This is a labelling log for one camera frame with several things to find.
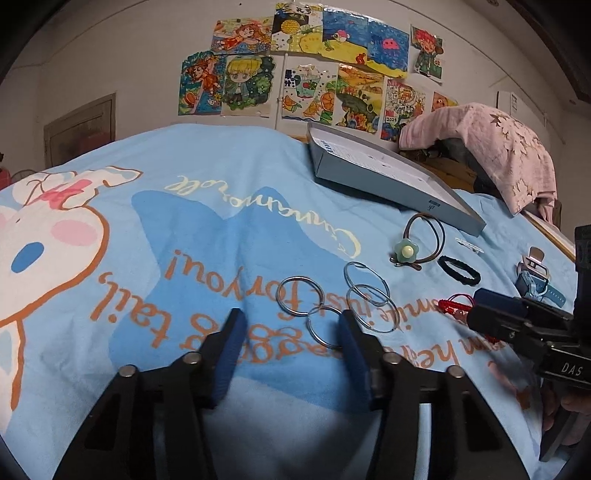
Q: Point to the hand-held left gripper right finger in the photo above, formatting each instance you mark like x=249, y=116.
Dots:
x=355, y=350

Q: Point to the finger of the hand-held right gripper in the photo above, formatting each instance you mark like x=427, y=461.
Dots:
x=503, y=300
x=503, y=325

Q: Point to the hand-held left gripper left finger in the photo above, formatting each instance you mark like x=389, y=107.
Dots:
x=228, y=360

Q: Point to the blue wrist watch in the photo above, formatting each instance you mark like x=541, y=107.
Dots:
x=528, y=281

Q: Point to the white sparkly hair clip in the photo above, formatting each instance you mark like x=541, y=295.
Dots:
x=468, y=244

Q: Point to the grey tray with grid paper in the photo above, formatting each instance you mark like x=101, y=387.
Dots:
x=369, y=184

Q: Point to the person's right hand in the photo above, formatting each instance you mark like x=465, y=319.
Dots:
x=551, y=406

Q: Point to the light blue printed blanket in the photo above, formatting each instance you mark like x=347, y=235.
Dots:
x=184, y=230

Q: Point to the dark grey bundle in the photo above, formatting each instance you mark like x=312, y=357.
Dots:
x=455, y=150

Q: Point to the pink floral cloth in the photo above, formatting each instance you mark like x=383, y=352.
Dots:
x=498, y=138

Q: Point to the white fan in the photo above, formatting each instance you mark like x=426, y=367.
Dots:
x=21, y=177

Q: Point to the wooden bed frame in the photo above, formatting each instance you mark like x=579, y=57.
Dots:
x=455, y=173

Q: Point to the white wall pipe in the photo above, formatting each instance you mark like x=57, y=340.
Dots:
x=280, y=92

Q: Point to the recessed wall cabinet door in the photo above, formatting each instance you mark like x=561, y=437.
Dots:
x=81, y=127

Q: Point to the group of colourful wall drawings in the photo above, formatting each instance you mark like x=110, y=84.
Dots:
x=351, y=46

